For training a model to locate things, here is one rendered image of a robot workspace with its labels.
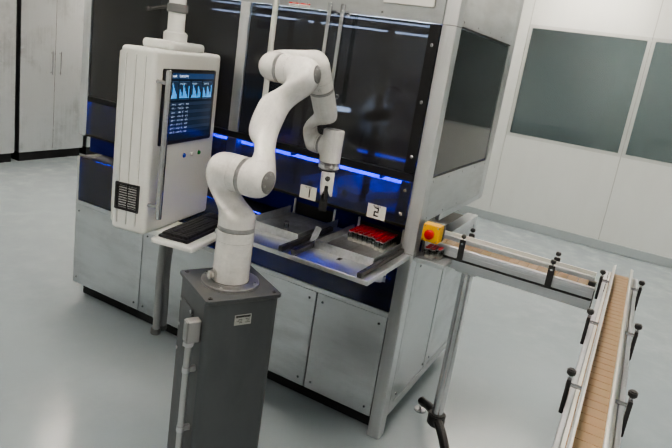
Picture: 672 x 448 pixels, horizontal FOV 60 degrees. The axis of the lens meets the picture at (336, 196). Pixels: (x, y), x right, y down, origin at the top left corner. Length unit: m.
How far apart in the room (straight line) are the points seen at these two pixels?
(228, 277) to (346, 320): 0.89
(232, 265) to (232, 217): 0.16
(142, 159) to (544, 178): 5.23
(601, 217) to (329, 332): 4.67
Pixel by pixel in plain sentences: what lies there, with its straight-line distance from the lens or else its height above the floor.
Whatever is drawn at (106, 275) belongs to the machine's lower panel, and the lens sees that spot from 3.60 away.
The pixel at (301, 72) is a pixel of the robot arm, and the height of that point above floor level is 1.56.
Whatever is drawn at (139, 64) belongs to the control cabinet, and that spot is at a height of 1.48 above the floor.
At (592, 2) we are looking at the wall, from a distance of 6.89.
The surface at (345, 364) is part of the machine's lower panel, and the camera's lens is 2.73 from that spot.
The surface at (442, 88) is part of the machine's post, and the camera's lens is 2.30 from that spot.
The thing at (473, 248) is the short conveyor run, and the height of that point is 0.93.
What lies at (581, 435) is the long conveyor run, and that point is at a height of 0.93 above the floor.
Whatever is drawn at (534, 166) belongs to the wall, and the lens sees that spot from 6.92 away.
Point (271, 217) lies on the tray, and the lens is 2.63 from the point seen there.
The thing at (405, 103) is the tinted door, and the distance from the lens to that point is 2.36.
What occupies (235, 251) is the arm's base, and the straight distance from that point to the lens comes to 1.86.
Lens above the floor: 1.64
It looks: 14 degrees down
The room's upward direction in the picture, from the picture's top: 9 degrees clockwise
